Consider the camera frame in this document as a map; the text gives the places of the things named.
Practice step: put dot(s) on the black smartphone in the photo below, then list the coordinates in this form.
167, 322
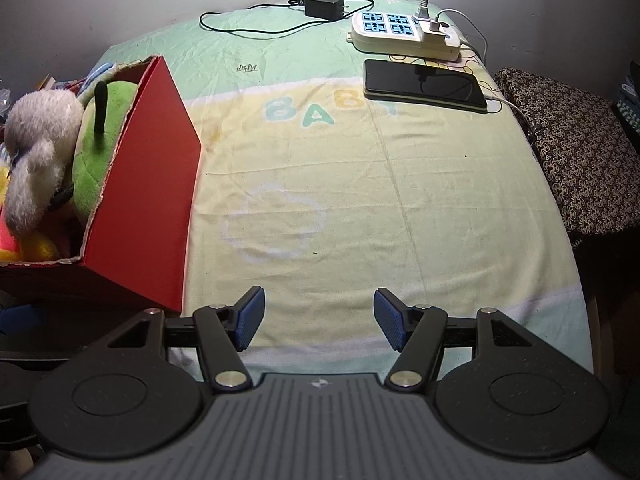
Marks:
400, 82

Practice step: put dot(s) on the red cardboard box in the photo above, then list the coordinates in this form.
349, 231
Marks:
145, 185

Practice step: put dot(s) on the yellow tiger plush toy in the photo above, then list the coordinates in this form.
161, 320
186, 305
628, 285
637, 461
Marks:
35, 247

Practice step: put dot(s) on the printed baby blanket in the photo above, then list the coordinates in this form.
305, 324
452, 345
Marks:
350, 210

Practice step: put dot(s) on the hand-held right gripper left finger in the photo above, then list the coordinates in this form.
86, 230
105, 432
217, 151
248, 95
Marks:
250, 317

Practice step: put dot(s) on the blue and white booklet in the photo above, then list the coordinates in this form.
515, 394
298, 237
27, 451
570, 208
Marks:
100, 72

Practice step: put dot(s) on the white power strip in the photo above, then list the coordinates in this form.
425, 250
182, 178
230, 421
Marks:
380, 40

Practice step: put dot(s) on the patterned brown cushion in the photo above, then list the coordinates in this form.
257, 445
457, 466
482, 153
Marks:
575, 160

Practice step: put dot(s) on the white rabbit plush toy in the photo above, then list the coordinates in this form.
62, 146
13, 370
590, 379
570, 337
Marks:
40, 120

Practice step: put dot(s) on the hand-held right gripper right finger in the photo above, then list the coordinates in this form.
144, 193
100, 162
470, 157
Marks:
390, 317

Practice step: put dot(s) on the black power adapter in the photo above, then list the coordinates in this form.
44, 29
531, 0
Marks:
324, 7

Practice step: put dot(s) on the green plush toy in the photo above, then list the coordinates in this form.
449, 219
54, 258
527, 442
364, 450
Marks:
95, 170

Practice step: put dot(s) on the white charger plug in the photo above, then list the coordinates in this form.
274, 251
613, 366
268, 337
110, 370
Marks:
430, 30

